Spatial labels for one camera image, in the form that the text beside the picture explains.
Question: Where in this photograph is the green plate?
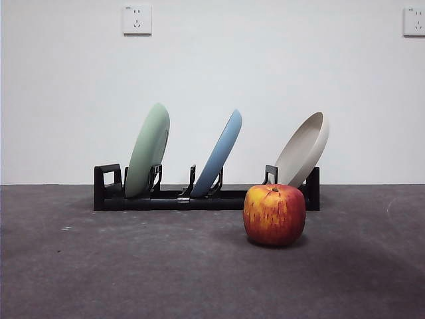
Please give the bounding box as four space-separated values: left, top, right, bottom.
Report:
124 102 171 199

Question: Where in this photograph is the red yellow apple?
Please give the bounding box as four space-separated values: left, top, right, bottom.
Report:
243 183 307 247

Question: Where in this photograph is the blue plate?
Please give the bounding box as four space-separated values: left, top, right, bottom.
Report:
191 108 243 197

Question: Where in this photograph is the black plate rack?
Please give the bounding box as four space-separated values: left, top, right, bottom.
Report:
94 163 321 212

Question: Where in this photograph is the beige plate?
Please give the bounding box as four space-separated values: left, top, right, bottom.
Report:
274 111 330 189

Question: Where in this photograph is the white wall socket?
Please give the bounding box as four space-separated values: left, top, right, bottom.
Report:
123 4 153 36
402 7 425 37

